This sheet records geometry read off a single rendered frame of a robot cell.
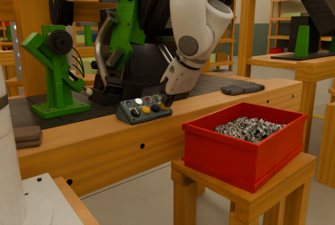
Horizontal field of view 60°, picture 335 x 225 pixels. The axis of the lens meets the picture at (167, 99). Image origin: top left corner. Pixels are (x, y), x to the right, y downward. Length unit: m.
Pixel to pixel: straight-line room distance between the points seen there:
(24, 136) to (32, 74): 0.60
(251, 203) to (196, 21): 0.41
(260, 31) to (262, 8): 0.79
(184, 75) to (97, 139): 0.28
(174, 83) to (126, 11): 0.40
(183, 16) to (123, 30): 0.47
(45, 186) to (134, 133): 0.31
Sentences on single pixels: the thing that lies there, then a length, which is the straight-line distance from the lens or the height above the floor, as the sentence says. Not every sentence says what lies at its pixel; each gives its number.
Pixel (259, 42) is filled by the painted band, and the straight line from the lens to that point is 11.33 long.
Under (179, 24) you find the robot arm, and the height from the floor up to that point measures 1.17.
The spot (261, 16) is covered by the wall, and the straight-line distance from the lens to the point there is 11.33.
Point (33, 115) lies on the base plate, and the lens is 0.99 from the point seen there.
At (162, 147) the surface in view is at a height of 0.81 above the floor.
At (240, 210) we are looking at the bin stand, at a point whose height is 0.77.
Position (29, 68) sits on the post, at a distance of 1.29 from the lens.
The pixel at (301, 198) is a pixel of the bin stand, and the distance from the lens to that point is 0.97.
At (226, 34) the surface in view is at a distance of 7.82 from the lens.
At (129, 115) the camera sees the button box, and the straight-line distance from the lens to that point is 0.82.
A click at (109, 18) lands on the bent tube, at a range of 1.08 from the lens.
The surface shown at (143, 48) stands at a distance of 1.28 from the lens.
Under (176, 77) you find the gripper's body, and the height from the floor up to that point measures 1.04.
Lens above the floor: 1.17
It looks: 14 degrees down
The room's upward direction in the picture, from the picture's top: straight up
